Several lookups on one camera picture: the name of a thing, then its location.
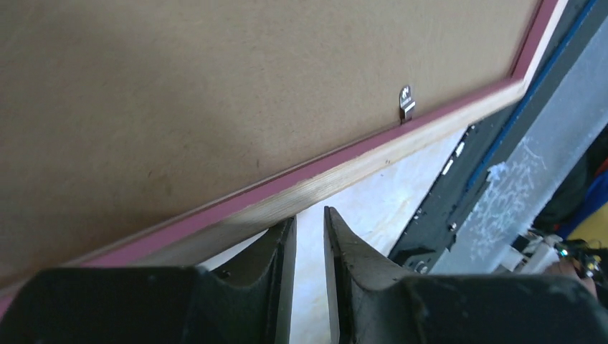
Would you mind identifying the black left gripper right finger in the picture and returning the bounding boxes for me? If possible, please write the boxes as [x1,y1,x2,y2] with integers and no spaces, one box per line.
[323,206,607,343]

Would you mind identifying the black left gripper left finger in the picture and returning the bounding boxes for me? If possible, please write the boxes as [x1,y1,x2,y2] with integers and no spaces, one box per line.
[1,217,297,343]

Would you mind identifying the pink photo frame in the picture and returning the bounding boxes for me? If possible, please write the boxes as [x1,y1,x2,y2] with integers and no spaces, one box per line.
[0,0,569,319]

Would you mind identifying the brown backing board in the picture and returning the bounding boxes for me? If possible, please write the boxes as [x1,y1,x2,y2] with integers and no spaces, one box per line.
[0,0,545,286]

